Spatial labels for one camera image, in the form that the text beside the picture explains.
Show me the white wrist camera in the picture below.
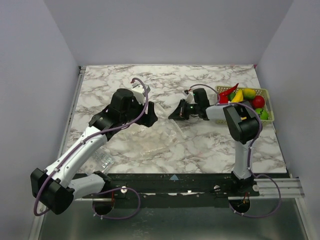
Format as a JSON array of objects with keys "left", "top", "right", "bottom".
[
  {"left": 183, "top": 89, "right": 194, "bottom": 103},
  {"left": 131, "top": 82, "right": 150, "bottom": 105}
]

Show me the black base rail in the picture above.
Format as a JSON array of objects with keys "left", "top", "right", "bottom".
[{"left": 82, "top": 172, "right": 292, "bottom": 210}]

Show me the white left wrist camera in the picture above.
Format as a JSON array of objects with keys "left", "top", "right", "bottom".
[{"left": 131, "top": 82, "right": 150, "bottom": 105}]

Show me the red chili pepper toy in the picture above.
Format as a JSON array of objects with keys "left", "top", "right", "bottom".
[{"left": 219, "top": 83, "right": 239, "bottom": 97}]

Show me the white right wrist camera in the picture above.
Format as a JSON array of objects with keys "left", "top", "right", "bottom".
[{"left": 183, "top": 89, "right": 194, "bottom": 103}]

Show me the red bell pepper toy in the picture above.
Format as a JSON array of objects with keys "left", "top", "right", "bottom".
[{"left": 219, "top": 95, "right": 229, "bottom": 104}]

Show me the red pomegranate toy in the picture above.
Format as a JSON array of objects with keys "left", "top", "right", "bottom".
[{"left": 251, "top": 95, "right": 265, "bottom": 109}]

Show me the yellow banana bunch toy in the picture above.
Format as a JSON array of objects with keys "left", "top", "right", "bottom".
[{"left": 231, "top": 89, "right": 244, "bottom": 103}]

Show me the beige plastic basket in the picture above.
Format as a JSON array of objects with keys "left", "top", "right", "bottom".
[{"left": 216, "top": 83, "right": 274, "bottom": 126}]

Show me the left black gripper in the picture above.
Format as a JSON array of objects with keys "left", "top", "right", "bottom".
[{"left": 121, "top": 96, "right": 158, "bottom": 127}]

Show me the green watermelon toy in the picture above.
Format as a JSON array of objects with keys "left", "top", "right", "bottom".
[{"left": 255, "top": 108, "right": 269, "bottom": 121}]

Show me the yellow lemon toy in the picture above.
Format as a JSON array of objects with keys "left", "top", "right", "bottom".
[{"left": 242, "top": 88, "right": 257, "bottom": 100}]

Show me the green bell pepper toy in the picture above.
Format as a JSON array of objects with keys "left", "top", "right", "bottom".
[{"left": 227, "top": 92, "right": 236, "bottom": 102}]

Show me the aluminium extrusion rail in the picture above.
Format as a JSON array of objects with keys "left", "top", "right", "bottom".
[{"left": 252, "top": 178, "right": 305, "bottom": 199}]

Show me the clear zip top bag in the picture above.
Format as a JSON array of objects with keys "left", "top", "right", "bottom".
[{"left": 120, "top": 103, "right": 187, "bottom": 159}]

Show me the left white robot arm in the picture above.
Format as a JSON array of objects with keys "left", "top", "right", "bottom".
[{"left": 30, "top": 85, "right": 158, "bottom": 215}]

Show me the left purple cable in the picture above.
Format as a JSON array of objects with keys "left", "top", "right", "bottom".
[{"left": 33, "top": 77, "right": 151, "bottom": 221}]

